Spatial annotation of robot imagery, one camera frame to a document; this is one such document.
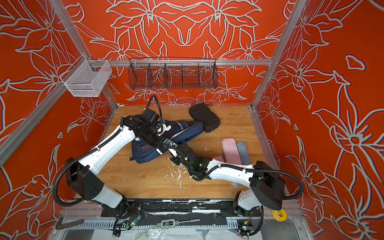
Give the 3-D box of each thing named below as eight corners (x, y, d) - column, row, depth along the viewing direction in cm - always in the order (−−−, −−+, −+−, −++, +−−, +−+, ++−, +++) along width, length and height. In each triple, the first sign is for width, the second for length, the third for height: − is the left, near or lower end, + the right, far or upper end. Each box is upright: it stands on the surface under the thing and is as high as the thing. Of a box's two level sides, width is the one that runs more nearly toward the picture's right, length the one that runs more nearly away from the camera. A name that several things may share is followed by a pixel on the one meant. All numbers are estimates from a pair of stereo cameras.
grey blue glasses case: (241, 164, 89) (242, 163, 87) (236, 142, 98) (237, 141, 97) (250, 164, 89) (251, 163, 87) (244, 142, 98) (245, 141, 97)
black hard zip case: (207, 134, 102) (207, 130, 98) (186, 112, 116) (186, 107, 112) (222, 125, 107) (223, 121, 103) (201, 104, 121) (201, 100, 117)
